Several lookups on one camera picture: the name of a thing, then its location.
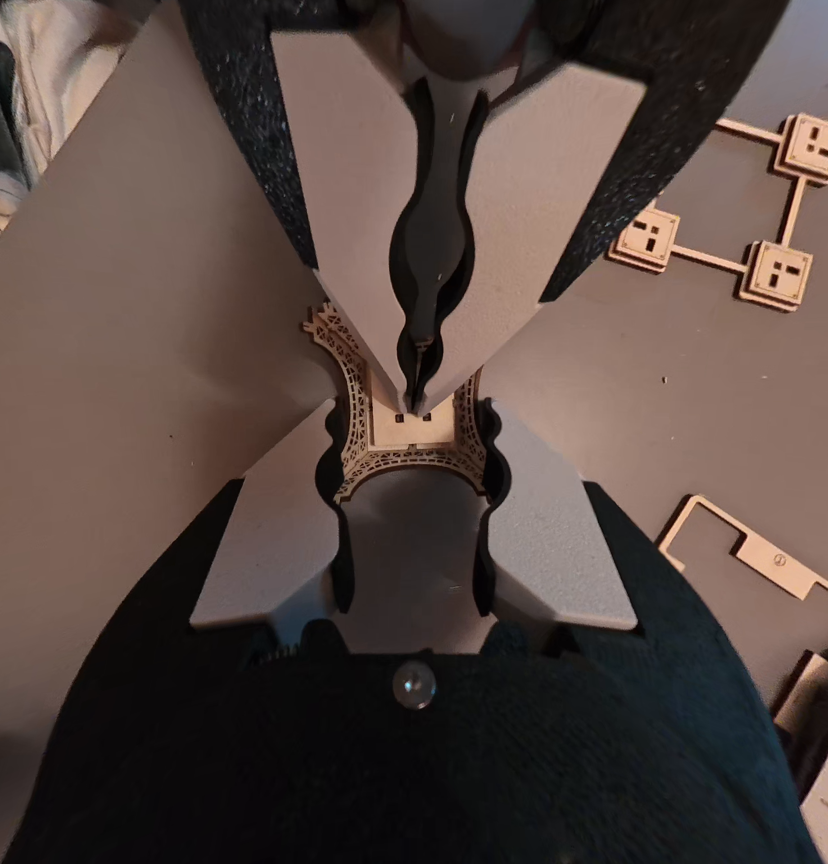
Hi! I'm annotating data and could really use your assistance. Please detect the small wooden strip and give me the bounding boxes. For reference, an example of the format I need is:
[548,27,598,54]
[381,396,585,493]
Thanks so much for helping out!
[408,337,434,413]

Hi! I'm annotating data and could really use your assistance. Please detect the wooden sheet with large cutout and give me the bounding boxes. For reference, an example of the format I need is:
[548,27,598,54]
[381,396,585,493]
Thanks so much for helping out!
[657,494,828,602]

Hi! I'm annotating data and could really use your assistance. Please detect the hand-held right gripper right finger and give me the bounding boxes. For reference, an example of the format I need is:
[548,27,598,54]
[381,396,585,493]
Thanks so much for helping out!
[473,398,639,650]

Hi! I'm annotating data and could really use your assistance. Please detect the wooden lattice tower base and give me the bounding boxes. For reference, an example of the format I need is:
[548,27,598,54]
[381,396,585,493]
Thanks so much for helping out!
[302,300,499,506]

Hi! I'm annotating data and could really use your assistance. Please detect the printed cloth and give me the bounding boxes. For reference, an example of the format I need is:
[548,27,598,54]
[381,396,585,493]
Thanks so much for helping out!
[0,0,141,261]

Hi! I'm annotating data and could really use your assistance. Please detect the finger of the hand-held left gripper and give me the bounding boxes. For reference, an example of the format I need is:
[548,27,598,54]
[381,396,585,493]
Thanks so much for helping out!
[416,63,649,417]
[271,22,435,410]

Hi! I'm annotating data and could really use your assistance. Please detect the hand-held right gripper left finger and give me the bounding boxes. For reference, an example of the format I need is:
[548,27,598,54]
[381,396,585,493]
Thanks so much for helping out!
[190,398,355,630]

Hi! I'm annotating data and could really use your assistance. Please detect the wooden four-pad square frame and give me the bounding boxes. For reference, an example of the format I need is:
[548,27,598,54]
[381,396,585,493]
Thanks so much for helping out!
[606,113,828,313]

